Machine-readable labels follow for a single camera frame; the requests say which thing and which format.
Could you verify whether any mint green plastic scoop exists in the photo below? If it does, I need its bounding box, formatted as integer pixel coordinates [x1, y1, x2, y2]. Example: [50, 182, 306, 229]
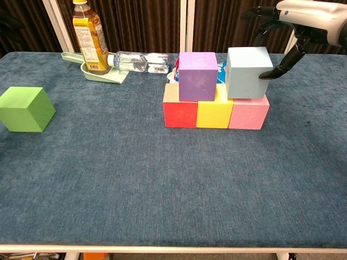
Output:
[61, 51, 130, 85]

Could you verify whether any purple foam cube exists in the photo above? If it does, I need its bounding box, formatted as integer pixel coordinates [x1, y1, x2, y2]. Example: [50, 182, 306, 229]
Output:
[178, 51, 219, 102]

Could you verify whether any red foam cube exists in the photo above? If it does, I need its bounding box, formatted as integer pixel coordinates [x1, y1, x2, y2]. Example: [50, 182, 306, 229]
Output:
[163, 83, 198, 128]

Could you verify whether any yellow capped tea bottle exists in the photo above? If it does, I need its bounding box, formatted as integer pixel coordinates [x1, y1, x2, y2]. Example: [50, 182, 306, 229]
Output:
[72, 0, 112, 76]

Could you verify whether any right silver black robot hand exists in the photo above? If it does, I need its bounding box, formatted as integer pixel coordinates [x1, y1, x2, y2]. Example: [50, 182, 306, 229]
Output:
[241, 0, 347, 80]

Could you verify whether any orange yellow flat bar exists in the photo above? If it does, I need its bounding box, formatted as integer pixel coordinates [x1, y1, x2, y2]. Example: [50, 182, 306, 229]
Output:
[83, 252, 108, 260]

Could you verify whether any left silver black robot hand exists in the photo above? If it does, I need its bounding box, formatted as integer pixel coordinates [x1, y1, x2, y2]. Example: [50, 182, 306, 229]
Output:
[0, 9, 25, 38]

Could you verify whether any silver partition post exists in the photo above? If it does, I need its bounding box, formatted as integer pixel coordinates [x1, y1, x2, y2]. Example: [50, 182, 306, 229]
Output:
[179, 0, 195, 54]
[42, 0, 75, 54]
[284, 24, 301, 54]

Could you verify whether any clear plastic water bottle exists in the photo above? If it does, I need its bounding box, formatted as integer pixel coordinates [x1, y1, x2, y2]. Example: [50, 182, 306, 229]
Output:
[107, 51, 170, 74]

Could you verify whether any blue red snack bag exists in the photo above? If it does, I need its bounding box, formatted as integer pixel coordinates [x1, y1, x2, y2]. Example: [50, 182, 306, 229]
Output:
[175, 55, 229, 85]

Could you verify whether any blue table cloth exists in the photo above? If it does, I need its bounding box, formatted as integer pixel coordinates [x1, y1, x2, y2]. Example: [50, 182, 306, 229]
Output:
[0, 51, 347, 248]

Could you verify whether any pink foam cube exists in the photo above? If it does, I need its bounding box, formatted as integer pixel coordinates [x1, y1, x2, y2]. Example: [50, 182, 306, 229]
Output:
[228, 96, 271, 130]

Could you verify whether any yellow foam cube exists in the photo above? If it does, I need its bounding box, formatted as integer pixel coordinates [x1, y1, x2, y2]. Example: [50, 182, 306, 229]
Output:
[196, 85, 234, 129]

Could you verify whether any dark brown pleated curtain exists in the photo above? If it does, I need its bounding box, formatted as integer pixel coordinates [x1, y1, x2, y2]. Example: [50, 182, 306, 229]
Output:
[0, 0, 65, 59]
[294, 40, 347, 55]
[192, 0, 299, 54]
[55, 0, 182, 54]

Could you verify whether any green foam cube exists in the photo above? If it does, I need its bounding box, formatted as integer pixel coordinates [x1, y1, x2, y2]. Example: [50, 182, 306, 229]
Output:
[0, 87, 56, 133]

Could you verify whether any light blue foam cube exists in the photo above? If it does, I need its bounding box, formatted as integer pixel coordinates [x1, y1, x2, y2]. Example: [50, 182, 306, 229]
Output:
[226, 47, 274, 100]

